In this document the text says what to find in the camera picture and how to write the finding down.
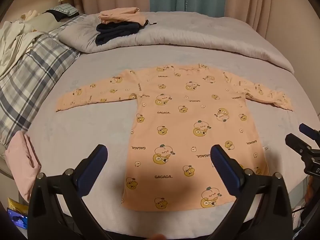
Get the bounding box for navy folded clothes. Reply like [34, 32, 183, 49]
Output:
[95, 21, 140, 47]

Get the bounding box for striped pillow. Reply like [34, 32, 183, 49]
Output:
[46, 3, 80, 22]

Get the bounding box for white crumpled cloth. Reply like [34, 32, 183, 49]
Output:
[0, 10, 50, 78]

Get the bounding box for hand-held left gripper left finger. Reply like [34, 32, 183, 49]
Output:
[27, 144, 108, 240]

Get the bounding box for smartphone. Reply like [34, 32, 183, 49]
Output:
[7, 207, 28, 229]

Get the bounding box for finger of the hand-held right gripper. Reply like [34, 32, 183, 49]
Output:
[285, 133, 320, 158]
[299, 123, 320, 141]

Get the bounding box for yellow packet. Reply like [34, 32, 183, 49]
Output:
[7, 197, 29, 215]

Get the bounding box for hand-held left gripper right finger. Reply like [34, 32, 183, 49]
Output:
[210, 144, 293, 240]

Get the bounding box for plaid blanket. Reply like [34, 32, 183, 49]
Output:
[0, 15, 87, 145]

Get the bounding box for orange folded clothes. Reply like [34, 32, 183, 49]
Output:
[98, 7, 147, 27]

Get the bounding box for pink folded cloth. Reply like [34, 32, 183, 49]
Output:
[5, 131, 42, 202]

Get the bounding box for bed with grey sheet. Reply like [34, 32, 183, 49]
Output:
[22, 11, 312, 234]

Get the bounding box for orange cartoon print shirt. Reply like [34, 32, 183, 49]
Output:
[55, 64, 294, 212]

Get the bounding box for grey duvet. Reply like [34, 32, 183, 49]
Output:
[58, 11, 295, 74]

